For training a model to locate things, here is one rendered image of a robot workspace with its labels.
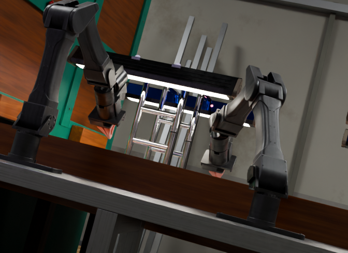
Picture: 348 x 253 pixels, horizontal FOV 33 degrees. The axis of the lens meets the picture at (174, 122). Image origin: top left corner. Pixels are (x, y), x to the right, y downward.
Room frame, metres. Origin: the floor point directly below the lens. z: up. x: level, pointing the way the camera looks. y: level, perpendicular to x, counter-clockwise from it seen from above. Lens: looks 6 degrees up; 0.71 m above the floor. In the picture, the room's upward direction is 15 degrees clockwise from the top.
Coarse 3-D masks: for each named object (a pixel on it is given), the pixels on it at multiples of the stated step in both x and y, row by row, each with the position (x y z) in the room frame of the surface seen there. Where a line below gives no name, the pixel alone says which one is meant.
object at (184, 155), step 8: (168, 88) 2.39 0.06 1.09; (200, 96) 2.34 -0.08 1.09; (208, 96) 2.41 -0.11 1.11; (160, 104) 2.38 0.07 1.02; (200, 104) 2.35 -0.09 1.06; (160, 120) 2.38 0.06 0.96; (168, 120) 2.37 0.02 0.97; (192, 120) 2.34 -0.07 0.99; (152, 128) 2.39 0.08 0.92; (192, 128) 2.34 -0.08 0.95; (152, 136) 2.38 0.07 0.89; (192, 136) 2.35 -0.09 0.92; (184, 144) 2.35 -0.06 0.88; (160, 152) 2.38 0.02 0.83; (176, 152) 2.35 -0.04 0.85; (184, 152) 2.34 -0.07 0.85; (184, 160) 2.34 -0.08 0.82; (184, 168) 2.35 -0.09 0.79
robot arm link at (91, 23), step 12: (72, 0) 1.51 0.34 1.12; (72, 12) 1.42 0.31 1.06; (84, 12) 1.46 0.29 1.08; (96, 12) 1.51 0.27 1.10; (72, 24) 1.42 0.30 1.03; (84, 24) 1.47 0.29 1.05; (84, 36) 1.54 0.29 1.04; (96, 36) 1.57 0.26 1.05; (84, 48) 1.58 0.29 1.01; (96, 48) 1.59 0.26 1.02; (84, 60) 1.63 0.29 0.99; (96, 60) 1.61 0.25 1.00; (108, 60) 1.65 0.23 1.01; (84, 72) 1.67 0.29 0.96; (96, 72) 1.64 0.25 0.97
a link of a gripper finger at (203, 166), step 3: (204, 165) 1.85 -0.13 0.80; (204, 168) 1.86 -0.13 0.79; (207, 168) 1.85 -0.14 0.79; (210, 168) 1.85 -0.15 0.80; (213, 168) 1.84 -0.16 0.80; (216, 168) 1.84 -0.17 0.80; (219, 168) 1.85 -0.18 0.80; (213, 171) 1.85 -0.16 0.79; (216, 171) 1.84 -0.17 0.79; (219, 171) 1.84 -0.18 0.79; (222, 171) 1.84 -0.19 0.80; (216, 174) 1.86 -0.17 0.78; (219, 174) 1.85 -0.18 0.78; (222, 174) 1.85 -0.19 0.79
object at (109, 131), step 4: (92, 120) 1.79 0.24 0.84; (92, 124) 1.81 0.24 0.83; (96, 124) 1.80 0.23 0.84; (100, 124) 1.79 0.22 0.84; (104, 124) 1.80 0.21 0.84; (108, 124) 1.80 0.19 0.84; (104, 128) 1.80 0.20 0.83; (108, 128) 1.79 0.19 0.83; (112, 128) 1.85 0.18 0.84; (108, 132) 1.82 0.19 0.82; (112, 132) 1.86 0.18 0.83; (108, 136) 1.85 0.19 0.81
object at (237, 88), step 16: (80, 48) 2.06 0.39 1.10; (80, 64) 2.03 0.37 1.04; (128, 64) 1.99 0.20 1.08; (144, 64) 1.98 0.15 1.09; (160, 64) 1.97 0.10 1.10; (160, 80) 1.94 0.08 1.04; (176, 80) 1.92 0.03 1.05; (192, 80) 1.91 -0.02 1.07; (208, 80) 1.91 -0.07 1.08; (224, 80) 1.90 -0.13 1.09; (240, 80) 1.89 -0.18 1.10
